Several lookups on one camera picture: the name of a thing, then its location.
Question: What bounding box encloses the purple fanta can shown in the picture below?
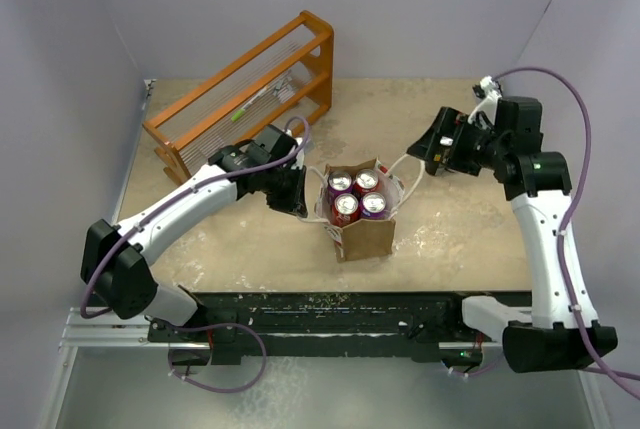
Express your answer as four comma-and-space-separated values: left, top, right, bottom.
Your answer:
359, 192, 388, 220
327, 170, 353, 204

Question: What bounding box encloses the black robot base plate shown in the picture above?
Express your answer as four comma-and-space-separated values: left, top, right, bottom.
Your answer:
149, 292, 491, 365

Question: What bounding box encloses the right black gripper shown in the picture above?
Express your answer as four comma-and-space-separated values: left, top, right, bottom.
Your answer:
407, 107, 507, 177

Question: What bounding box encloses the aluminium frame rail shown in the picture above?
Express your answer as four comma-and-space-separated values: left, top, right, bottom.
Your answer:
58, 79, 591, 350

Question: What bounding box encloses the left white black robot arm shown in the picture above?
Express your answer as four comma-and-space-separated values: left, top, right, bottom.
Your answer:
81, 125, 311, 341

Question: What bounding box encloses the orange wooden wire rack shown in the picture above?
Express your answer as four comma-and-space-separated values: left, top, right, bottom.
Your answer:
143, 11, 334, 185

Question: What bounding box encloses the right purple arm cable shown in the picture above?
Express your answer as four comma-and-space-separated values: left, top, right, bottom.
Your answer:
442, 66, 640, 383

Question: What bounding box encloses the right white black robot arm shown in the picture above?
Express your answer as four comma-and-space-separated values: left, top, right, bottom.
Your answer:
407, 96, 618, 373

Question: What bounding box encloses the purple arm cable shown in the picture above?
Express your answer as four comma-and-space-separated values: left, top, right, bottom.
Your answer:
78, 115, 314, 393
442, 66, 640, 383

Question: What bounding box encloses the green capped marker pen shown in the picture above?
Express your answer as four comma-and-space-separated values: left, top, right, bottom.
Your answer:
231, 86, 272, 123

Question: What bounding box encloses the watermelon print canvas bag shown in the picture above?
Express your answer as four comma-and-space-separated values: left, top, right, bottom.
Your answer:
302, 155, 425, 263

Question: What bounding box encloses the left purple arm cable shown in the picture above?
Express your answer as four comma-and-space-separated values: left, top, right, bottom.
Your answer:
78, 115, 314, 393

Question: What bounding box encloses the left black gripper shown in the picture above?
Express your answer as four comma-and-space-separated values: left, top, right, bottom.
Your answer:
261, 163, 307, 217

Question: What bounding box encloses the dark black soda can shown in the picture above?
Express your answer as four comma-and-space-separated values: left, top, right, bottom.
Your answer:
425, 160, 445, 177

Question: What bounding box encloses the red coke can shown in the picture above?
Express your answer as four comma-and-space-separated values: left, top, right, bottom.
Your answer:
353, 169, 379, 198
332, 193, 360, 227

